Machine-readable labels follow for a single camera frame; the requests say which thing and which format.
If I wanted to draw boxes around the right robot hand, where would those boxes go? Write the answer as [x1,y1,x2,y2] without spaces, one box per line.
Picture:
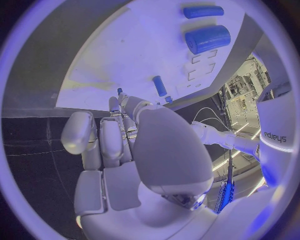
[60,92,220,240]

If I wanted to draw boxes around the white task board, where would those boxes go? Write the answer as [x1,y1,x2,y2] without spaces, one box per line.
[55,3,247,112]

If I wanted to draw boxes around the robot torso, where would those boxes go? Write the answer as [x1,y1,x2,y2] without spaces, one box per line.
[255,33,296,189]

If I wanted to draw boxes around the fat blue cylinder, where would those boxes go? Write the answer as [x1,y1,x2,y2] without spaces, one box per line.
[184,24,232,55]

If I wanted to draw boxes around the long blue cylinder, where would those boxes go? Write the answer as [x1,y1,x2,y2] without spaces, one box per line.
[181,5,225,20]

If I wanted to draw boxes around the white cable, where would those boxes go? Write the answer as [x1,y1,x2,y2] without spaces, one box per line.
[193,106,233,131]
[198,117,234,132]

